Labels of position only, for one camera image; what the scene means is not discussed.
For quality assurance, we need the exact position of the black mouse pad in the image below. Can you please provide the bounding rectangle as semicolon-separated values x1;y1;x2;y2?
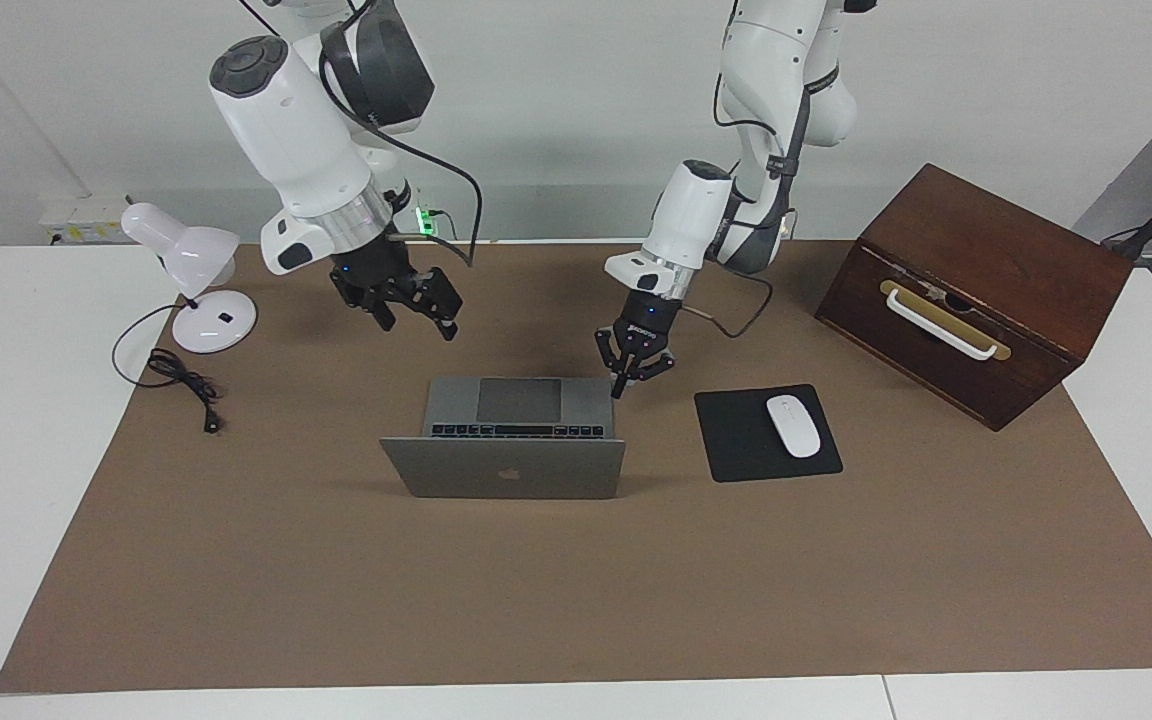
693;384;844;484

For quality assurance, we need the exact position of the brown table mat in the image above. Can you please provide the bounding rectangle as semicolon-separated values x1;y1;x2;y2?
0;240;1152;694

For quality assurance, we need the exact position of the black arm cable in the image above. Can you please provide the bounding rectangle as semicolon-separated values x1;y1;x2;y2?
236;0;484;268
681;60;842;342

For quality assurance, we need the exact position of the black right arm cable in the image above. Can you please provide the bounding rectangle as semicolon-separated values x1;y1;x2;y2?
236;0;484;268

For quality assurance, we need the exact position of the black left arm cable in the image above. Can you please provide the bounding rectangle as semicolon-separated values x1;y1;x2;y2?
681;60;842;342

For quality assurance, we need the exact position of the grey apple laptop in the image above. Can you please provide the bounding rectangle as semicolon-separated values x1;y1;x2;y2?
379;376;627;501

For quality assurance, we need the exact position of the white computer mouse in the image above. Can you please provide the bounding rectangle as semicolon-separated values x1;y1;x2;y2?
765;395;824;460

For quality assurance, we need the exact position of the brass handle plate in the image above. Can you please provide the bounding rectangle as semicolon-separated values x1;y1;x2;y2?
879;280;1013;362

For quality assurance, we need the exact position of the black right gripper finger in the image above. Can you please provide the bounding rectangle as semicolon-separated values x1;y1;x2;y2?
406;265;465;343
335;282;399;334

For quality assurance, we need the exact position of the dark brown wooden box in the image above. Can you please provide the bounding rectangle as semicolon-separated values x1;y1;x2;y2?
814;163;1135;433

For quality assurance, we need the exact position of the white desk lamp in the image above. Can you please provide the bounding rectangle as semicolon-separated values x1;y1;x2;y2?
120;202;259;355

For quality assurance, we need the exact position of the black lamp cable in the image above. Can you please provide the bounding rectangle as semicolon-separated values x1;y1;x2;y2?
112;303;225;435

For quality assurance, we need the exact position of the white box handle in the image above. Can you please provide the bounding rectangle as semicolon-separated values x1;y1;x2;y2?
884;288;999;361

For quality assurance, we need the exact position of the white power strip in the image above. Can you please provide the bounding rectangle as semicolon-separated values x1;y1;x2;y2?
39;196;129;246

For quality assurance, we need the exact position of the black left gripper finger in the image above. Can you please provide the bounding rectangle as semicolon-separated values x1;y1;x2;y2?
594;327;639;400
634;345;678;384

